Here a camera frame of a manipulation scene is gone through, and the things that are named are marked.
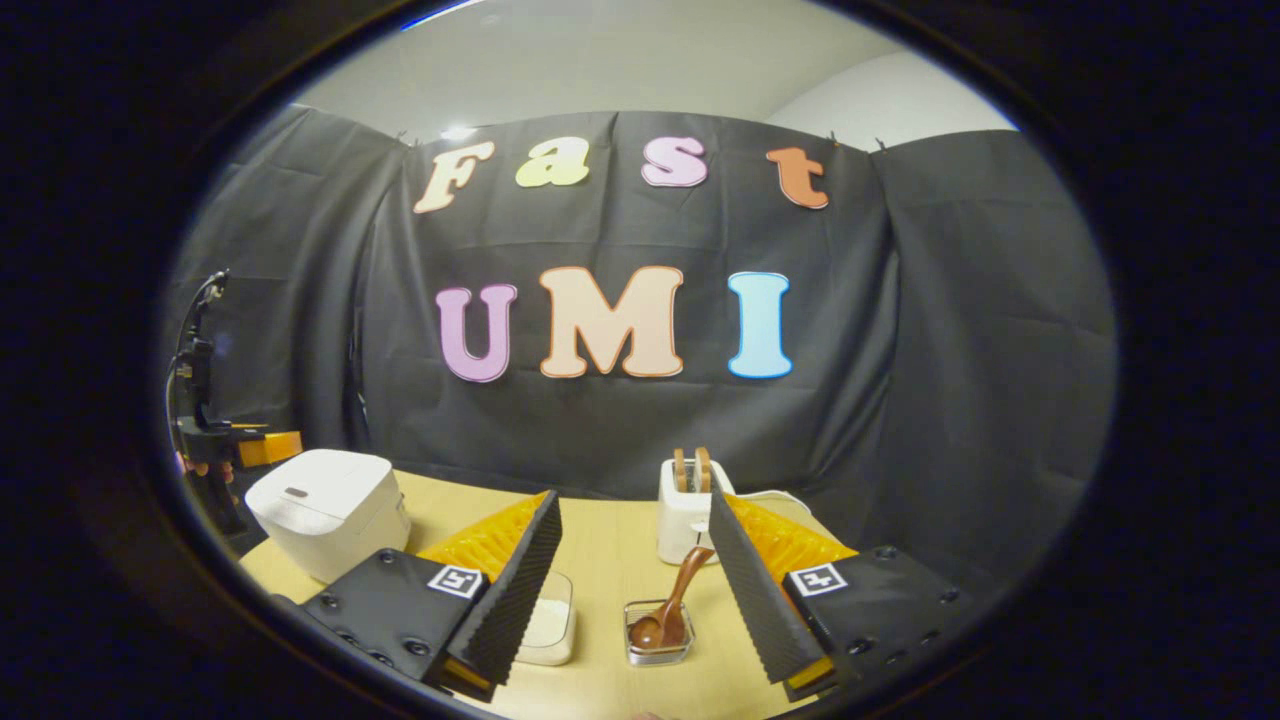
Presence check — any clear chopstick holder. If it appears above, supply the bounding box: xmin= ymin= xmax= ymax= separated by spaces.
xmin=624 ymin=598 xmax=696 ymax=667

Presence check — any dark wooden spoon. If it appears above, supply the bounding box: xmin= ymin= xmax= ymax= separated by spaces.
xmin=628 ymin=546 xmax=717 ymax=651

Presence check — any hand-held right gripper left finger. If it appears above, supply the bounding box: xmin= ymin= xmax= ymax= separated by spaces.
xmin=298 ymin=490 xmax=563 ymax=703

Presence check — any white rice cooker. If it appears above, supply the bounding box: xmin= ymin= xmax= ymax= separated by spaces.
xmin=245 ymin=449 xmax=412 ymax=585

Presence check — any black backdrop cloth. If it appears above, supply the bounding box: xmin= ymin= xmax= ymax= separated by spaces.
xmin=165 ymin=105 xmax=1116 ymax=601

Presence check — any white toaster cable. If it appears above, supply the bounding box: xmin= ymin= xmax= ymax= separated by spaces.
xmin=733 ymin=490 xmax=813 ymax=517

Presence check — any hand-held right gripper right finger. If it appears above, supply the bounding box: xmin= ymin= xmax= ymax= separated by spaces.
xmin=707 ymin=488 xmax=966 ymax=701

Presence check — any clear box of white rice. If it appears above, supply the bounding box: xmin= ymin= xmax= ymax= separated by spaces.
xmin=515 ymin=570 xmax=576 ymax=667

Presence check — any white toaster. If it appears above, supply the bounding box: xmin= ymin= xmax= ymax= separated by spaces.
xmin=657 ymin=458 xmax=736 ymax=566

